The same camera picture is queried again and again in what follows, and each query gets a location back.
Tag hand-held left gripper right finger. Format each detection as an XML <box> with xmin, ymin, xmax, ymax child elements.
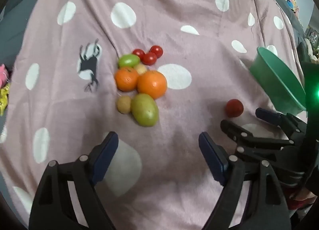
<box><xmin>198</xmin><ymin>132</ymin><xmax>291</xmax><ymax>230</ymax></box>

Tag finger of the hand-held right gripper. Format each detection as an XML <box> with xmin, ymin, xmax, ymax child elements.
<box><xmin>220</xmin><ymin>120</ymin><xmax>303</xmax><ymax>174</ymax></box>
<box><xmin>255</xmin><ymin>107</ymin><xmax>307</xmax><ymax>143</ymax></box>

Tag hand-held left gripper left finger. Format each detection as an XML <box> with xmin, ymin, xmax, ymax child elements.
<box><xmin>29</xmin><ymin>131</ymin><xmax>119</xmax><ymax>230</ymax></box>

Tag red cherry tomato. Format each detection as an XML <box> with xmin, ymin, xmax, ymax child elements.
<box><xmin>132</xmin><ymin>49</ymin><xmax>146</xmax><ymax>60</ymax></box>
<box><xmin>142</xmin><ymin>53</ymin><xmax>158</xmax><ymax>66</ymax></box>
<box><xmin>226</xmin><ymin>99</ymin><xmax>244</xmax><ymax>117</ymax></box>
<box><xmin>150</xmin><ymin>45</ymin><xmax>163</xmax><ymax>58</ymax></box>

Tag green plastic bowl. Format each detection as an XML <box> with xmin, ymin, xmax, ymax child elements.
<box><xmin>249</xmin><ymin>47</ymin><xmax>306</xmax><ymax>115</ymax></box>

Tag large green mango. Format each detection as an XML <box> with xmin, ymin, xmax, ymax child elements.
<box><xmin>131</xmin><ymin>93</ymin><xmax>159</xmax><ymax>127</ymax></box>

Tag orange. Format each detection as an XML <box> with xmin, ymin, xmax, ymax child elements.
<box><xmin>137</xmin><ymin>70</ymin><xmax>167</xmax><ymax>100</ymax></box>
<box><xmin>114</xmin><ymin>67</ymin><xmax>139</xmax><ymax>92</ymax></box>

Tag small green mango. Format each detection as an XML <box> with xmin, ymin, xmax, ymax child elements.
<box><xmin>118</xmin><ymin>54</ymin><xmax>140</xmax><ymax>69</ymax></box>

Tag person's right hand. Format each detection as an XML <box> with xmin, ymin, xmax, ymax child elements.
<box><xmin>287</xmin><ymin>187</ymin><xmax>317</xmax><ymax>210</ymax></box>

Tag small yellow-brown round fruit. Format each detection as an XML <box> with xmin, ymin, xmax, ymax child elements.
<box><xmin>134</xmin><ymin>64</ymin><xmax>148</xmax><ymax>75</ymax></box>
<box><xmin>117</xmin><ymin>96</ymin><xmax>132</xmax><ymax>114</ymax></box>

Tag cluttered shelf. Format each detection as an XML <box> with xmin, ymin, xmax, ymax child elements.
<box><xmin>304</xmin><ymin>24</ymin><xmax>319</xmax><ymax>57</ymax></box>

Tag yellow crinkled packet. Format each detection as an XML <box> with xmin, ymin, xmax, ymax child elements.
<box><xmin>0</xmin><ymin>84</ymin><xmax>12</xmax><ymax>116</ymax></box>

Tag pink polka dot blanket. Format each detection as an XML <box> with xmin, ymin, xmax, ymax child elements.
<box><xmin>0</xmin><ymin>0</ymin><xmax>306</xmax><ymax>230</ymax></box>

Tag pink cloth item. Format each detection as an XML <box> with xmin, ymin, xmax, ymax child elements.
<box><xmin>0</xmin><ymin>64</ymin><xmax>10</xmax><ymax>88</ymax></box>

